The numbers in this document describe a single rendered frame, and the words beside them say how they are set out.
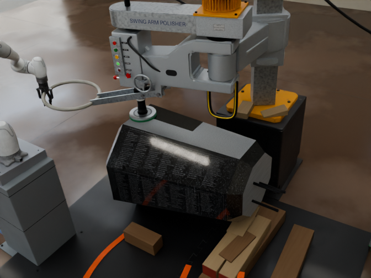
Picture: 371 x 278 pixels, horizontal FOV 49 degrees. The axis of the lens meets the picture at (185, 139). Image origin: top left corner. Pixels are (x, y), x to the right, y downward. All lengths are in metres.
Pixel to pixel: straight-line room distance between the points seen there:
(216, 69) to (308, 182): 1.67
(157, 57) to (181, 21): 0.34
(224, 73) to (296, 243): 1.40
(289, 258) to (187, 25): 1.79
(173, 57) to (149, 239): 1.40
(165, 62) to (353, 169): 2.21
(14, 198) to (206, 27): 1.71
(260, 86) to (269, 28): 0.52
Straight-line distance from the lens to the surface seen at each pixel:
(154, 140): 3.00
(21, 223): 3.15
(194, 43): 2.68
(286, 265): 3.10
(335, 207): 3.74
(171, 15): 2.66
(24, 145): 3.21
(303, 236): 3.29
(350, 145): 4.50
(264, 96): 3.44
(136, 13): 2.76
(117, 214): 3.63
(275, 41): 3.17
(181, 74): 2.81
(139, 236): 3.26
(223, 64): 2.68
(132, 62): 2.92
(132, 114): 3.23
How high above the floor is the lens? 2.54
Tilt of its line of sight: 35 degrees down
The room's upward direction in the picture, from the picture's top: 4 degrees counter-clockwise
